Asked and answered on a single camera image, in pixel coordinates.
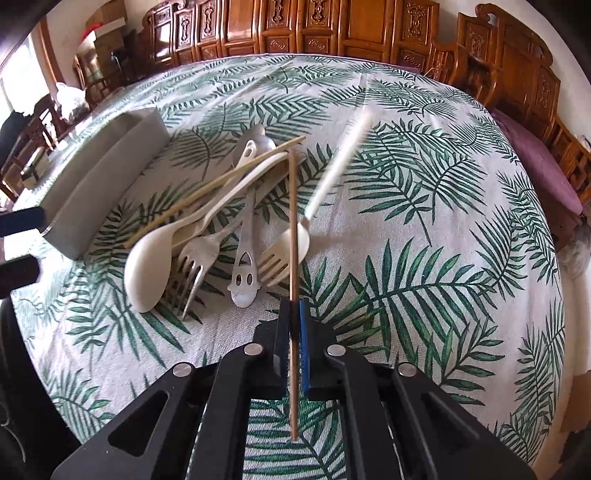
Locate carved wooden chair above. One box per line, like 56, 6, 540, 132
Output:
427, 39, 502, 112

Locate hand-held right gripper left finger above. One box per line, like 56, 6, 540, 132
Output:
51, 298, 294, 480

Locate metal spoon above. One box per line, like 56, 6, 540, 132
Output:
232, 124, 278, 171

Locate grey fluffy cloth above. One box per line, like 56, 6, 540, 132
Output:
558, 228, 591, 280

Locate person's dark clothing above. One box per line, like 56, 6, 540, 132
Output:
0, 295, 79, 480

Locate wooden bench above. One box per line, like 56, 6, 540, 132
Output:
489, 108, 591, 250

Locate small cream plastic spoon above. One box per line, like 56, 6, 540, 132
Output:
281, 112, 374, 267

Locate metal fork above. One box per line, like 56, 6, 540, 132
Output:
163, 217, 245, 322

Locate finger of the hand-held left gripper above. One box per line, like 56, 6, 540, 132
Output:
0, 256, 40, 298
0, 206, 45, 237

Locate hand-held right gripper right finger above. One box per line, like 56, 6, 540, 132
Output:
299, 299, 539, 480

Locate cardboard boxes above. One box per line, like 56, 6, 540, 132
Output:
76, 0, 129, 49

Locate wooden chopstick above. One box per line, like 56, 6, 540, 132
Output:
287, 150, 300, 441
124, 136, 306, 250

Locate leaf-printed tablecloth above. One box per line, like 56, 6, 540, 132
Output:
9, 53, 573, 480

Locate metal utensil with face cutouts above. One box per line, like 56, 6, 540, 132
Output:
227, 185, 259, 309

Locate purple seat cushion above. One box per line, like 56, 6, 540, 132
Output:
492, 110, 583, 214

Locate cream plastic fork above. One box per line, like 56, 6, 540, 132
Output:
255, 154, 308, 288

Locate carved wooden cabinet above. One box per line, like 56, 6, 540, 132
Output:
141, 0, 561, 139

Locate dark wooden chair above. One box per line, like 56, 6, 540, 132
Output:
0, 92, 63, 208

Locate large cream plastic spoon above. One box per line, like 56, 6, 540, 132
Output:
124, 152, 291, 313

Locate grey utensil box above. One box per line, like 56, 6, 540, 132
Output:
41, 107, 172, 260

